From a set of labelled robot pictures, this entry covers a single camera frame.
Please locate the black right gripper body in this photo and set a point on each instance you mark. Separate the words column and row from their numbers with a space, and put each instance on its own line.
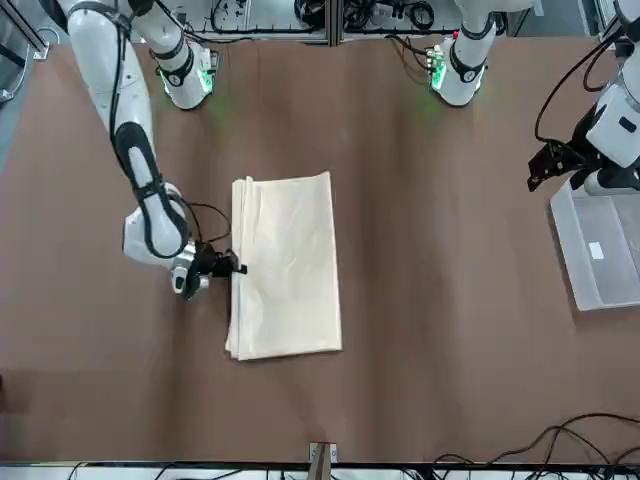
column 210, row 260

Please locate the aluminium frame post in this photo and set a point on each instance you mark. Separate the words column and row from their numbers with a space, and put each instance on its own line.
column 322, row 462

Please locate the beige tablecloth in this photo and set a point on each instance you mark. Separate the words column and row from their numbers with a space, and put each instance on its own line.
column 290, row 260

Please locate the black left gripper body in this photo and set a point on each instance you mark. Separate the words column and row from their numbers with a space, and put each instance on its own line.
column 582, row 161

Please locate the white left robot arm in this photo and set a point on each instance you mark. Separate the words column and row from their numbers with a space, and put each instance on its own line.
column 467, row 65

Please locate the aluminium floor rail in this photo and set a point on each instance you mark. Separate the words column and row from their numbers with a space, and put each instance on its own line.
column 40, row 45

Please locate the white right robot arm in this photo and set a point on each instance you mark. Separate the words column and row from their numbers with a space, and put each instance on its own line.
column 135, row 95

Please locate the small white square label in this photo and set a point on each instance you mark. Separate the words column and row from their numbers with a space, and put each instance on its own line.
column 595, row 251

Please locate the translucent plastic bin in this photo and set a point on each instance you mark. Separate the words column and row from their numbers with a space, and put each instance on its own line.
column 615, row 280

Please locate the aluminium back frame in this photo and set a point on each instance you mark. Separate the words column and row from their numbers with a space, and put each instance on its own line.
column 332, row 30

